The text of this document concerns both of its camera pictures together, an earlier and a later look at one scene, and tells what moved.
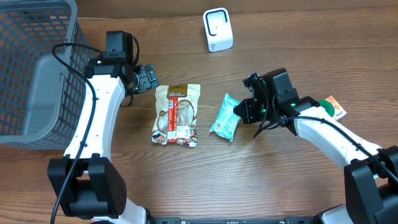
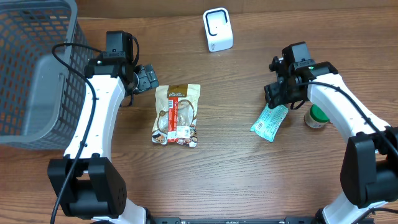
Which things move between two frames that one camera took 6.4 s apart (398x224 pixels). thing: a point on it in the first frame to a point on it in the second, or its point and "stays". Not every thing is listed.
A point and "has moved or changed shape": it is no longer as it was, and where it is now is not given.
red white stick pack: (173, 106) stays
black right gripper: (246, 110) to (275, 94)
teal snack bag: (227, 121) has moved or changed shape
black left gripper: (148, 81) stays
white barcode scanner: (218, 29) stays
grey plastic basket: (42, 100) stays
